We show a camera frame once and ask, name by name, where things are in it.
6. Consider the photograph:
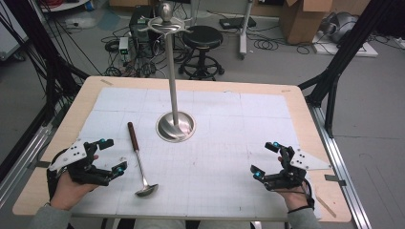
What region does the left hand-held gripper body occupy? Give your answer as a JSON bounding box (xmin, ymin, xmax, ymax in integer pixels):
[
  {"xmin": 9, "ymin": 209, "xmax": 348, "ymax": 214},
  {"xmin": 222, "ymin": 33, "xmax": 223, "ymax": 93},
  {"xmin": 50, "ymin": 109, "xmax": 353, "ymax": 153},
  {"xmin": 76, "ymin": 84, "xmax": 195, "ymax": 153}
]
[{"xmin": 47, "ymin": 137, "xmax": 113, "ymax": 187}]

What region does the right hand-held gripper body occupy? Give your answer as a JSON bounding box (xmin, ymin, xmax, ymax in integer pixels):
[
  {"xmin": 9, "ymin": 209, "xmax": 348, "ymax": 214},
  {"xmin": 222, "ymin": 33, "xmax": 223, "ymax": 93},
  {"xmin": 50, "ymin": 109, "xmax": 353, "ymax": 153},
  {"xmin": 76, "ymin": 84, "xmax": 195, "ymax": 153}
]
[{"xmin": 263, "ymin": 144, "xmax": 332, "ymax": 192}]

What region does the brown-handled metal ladle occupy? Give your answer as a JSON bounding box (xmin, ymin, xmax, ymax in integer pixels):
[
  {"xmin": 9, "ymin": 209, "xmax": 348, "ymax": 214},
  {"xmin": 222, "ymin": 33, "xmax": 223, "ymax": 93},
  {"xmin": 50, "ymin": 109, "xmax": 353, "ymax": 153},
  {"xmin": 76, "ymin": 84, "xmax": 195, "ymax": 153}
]
[{"xmin": 127, "ymin": 121, "xmax": 160, "ymax": 198}]

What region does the tall metal utensil stand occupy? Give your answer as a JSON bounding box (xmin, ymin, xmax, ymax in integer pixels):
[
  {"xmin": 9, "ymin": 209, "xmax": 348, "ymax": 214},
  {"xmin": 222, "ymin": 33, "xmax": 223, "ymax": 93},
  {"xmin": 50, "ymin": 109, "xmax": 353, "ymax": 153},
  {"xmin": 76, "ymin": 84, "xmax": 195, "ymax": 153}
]
[{"xmin": 138, "ymin": 1, "xmax": 197, "ymax": 143}]

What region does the person's right hand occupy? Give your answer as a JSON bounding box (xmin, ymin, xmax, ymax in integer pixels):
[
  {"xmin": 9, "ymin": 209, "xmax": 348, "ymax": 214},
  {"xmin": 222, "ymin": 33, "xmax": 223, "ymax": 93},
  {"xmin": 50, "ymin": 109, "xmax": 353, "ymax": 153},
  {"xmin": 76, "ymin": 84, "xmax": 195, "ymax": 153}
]
[{"xmin": 275, "ymin": 182, "xmax": 311, "ymax": 213}]

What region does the person's left hand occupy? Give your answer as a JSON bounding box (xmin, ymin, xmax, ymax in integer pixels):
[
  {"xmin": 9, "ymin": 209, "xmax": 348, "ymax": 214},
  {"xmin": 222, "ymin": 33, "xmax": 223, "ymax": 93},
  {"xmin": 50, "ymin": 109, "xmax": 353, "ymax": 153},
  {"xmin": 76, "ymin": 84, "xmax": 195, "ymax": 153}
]
[{"xmin": 50, "ymin": 172, "xmax": 100, "ymax": 212}]

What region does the thin wooden stick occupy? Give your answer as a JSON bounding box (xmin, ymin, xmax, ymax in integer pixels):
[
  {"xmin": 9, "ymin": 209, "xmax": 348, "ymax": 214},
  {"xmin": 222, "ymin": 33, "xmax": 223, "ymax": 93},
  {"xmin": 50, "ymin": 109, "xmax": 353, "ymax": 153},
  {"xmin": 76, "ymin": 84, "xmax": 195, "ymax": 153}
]
[{"xmin": 314, "ymin": 195, "xmax": 337, "ymax": 219}]

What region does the small grey power box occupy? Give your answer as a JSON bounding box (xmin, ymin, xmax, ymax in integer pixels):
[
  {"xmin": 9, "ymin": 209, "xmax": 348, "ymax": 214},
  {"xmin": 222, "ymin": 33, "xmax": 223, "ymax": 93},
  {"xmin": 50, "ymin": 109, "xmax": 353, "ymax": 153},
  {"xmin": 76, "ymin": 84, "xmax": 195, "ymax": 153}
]
[{"xmin": 117, "ymin": 36, "xmax": 130, "ymax": 62}]

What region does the black computer tower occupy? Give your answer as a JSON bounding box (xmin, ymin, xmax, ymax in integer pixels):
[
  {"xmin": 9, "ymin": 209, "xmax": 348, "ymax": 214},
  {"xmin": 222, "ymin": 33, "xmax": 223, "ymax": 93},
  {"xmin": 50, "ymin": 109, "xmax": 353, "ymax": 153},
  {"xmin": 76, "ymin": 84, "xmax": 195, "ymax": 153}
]
[{"xmin": 128, "ymin": 5, "xmax": 160, "ymax": 62}]

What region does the white flat board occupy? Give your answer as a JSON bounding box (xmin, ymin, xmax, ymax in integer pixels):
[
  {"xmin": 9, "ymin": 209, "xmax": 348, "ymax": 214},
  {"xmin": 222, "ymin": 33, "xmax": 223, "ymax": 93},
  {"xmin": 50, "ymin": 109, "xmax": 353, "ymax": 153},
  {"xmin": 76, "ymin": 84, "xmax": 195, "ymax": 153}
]
[{"xmin": 310, "ymin": 31, "xmax": 379, "ymax": 58}]

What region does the large open cardboard box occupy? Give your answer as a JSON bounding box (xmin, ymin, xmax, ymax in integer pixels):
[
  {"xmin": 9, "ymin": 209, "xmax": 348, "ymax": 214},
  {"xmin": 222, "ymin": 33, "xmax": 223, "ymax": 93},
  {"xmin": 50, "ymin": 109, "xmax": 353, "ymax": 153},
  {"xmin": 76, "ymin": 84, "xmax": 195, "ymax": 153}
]
[{"xmin": 279, "ymin": 0, "xmax": 336, "ymax": 46}]

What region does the flat black floor device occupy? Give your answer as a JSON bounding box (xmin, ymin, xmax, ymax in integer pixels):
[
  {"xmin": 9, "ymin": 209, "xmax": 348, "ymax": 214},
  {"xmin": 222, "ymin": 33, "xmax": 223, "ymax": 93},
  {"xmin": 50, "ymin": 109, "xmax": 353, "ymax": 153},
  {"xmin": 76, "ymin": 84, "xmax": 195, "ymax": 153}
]
[{"xmin": 219, "ymin": 15, "xmax": 258, "ymax": 31}]

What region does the black round stool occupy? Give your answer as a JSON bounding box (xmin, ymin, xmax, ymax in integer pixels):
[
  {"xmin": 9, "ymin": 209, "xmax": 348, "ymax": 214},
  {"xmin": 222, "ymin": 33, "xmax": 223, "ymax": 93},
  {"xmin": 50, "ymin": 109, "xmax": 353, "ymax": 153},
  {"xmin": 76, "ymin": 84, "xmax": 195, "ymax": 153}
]
[{"xmin": 177, "ymin": 25, "xmax": 225, "ymax": 81}]

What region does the grey round appliance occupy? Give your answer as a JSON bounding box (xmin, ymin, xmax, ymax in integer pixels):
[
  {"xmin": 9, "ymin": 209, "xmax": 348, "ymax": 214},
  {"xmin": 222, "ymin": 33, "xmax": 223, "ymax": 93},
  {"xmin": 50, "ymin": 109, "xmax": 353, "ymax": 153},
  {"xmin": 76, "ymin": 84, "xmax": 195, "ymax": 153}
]
[{"xmin": 320, "ymin": 11, "xmax": 360, "ymax": 44}]

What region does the aluminium frame rail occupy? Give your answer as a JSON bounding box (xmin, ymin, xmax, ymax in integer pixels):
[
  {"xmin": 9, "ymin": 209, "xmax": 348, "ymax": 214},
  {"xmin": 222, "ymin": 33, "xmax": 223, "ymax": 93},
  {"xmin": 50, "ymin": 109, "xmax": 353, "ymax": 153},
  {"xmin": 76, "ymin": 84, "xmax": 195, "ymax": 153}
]
[
  {"xmin": 0, "ymin": 123, "xmax": 54, "ymax": 208},
  {"xmin": 309, "ymin": 104, "xmax": 373, "ymax": 229}
]

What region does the black floor cable tangle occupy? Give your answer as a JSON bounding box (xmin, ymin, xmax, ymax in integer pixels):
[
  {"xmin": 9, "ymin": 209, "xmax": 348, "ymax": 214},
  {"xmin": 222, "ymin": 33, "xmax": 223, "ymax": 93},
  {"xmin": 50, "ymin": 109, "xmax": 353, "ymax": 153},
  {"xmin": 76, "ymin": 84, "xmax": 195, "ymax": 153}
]
[{"xmin": 100, "ymin": 27, "xmax": 180, "ymax": 78}]

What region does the black frame pole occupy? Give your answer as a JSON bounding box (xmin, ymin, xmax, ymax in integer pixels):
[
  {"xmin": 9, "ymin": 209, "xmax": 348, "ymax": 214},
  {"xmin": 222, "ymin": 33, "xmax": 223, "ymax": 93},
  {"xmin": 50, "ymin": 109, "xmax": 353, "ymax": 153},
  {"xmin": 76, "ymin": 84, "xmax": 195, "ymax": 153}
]
[
  {"xmin": 0, "ymin": 0, "xmax": 91, "ymax": 128},
  {"xmin": 298, "ymin": 0, "xmax": 397, "ymax": 138}
]

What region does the coiled black floor cable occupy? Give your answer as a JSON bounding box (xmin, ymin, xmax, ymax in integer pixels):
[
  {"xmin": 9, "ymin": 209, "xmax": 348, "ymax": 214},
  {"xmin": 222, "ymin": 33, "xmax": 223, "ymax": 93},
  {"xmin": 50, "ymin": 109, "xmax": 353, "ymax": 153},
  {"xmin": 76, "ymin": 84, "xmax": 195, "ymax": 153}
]
[{"xmin": 249, "ymin": 30, "xmax": 312, "ymax": 55}]

